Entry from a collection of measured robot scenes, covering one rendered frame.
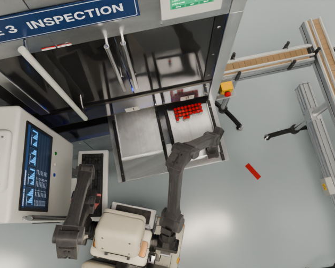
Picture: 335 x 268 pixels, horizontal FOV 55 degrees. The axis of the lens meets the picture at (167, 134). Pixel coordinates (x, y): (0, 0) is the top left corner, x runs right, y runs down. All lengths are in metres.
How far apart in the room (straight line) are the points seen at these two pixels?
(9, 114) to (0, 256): 1.89
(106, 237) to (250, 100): 2.06
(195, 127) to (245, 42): 1.53
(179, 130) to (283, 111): 1.37
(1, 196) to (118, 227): 0.50
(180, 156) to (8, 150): 0.71
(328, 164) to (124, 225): 1.59
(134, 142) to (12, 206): 0.87
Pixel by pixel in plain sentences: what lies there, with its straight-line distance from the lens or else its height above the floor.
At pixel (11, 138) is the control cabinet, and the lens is 1.49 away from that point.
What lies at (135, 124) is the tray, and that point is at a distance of 2.06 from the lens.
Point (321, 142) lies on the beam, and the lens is 2.58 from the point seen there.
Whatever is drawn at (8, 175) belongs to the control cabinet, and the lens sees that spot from 1.48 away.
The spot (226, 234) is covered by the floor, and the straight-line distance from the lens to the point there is 2.87.
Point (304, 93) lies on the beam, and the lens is 2.65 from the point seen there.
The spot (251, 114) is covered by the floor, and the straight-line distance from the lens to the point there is 3.07.
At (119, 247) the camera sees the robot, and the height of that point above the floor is 1.34.
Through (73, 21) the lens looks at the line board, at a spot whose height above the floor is 1.94.
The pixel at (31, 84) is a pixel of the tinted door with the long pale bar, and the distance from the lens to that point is 1.55.
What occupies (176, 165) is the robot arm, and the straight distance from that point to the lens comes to 1.33.
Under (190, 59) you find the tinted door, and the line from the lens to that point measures 1.54.
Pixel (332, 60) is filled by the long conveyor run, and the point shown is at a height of 0.93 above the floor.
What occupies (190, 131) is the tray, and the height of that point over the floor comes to 0.88.
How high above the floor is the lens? 2.84
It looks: 75 degrees down
